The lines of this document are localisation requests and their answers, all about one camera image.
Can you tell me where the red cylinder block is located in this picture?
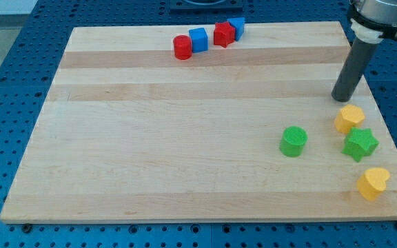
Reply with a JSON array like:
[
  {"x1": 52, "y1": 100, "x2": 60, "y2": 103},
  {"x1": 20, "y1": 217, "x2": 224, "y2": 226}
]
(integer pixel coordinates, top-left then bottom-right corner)
[{"x1": 173, "y1": 35, "x2": 192, "y2": 60}]

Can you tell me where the yellow hexagon block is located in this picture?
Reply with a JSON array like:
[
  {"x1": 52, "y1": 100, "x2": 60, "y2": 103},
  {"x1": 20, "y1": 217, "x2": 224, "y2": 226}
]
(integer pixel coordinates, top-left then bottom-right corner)
[{"x1": 334, "y1": 104, "x2": 365, "y2": 134}]

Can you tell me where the yellow heart block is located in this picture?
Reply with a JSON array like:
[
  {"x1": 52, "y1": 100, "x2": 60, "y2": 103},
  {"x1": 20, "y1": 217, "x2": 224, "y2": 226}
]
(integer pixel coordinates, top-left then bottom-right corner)
[{"x1": 356, "y1": 167, "x2": 391, "y2": 201}]

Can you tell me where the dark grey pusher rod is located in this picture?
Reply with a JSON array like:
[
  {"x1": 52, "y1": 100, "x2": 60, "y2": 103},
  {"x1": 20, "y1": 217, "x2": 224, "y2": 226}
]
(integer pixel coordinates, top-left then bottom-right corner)
[{"x1": 331, "y1": 37, "x2": 378, "y2": 102}]

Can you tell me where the blue cube block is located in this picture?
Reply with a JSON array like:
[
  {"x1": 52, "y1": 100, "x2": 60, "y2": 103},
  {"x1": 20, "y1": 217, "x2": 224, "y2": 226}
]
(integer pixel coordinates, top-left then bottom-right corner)
[{"x1": 188, "y1": 28, "x2": 208, "y2": 53}]

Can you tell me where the red star block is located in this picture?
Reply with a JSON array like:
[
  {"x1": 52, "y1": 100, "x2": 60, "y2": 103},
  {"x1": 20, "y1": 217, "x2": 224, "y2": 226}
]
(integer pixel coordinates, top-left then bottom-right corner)
[{"x1": 213, "y1": 21, "x2": 235, "y2": 48}]

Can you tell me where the blue triangle block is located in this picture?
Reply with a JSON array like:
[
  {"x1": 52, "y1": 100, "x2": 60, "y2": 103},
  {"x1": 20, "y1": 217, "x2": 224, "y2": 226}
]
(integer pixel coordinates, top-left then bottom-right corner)
[{"x1": 227, "y1": 17, "x2": 245, "y2": 41}]

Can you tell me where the green star block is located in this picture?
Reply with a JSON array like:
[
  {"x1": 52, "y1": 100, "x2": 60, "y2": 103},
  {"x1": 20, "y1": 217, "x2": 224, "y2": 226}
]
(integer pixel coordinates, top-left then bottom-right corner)
[{"x1": 341, "y1": 127, "x2": 379, "y2": 162}]

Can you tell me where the wooden board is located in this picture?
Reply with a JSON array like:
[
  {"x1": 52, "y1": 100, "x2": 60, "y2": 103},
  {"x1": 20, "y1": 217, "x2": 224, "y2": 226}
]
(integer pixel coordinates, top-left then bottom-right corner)
[{"x1": 0, "y1": 21, "x2": 397, "y2": 224}]

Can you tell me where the green cylinder block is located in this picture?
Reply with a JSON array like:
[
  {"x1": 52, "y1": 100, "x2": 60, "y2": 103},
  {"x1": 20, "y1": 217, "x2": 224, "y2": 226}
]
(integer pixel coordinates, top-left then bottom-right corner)
[{"x1": 279, "y1": 126, "x2": 308, "y2": 157}]

